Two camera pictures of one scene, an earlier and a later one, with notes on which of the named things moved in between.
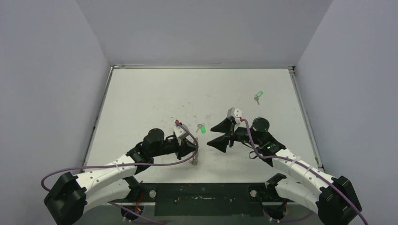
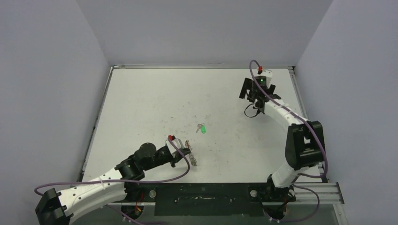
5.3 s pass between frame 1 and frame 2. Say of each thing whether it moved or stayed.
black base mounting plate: stayed
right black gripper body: moved
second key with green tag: stayed
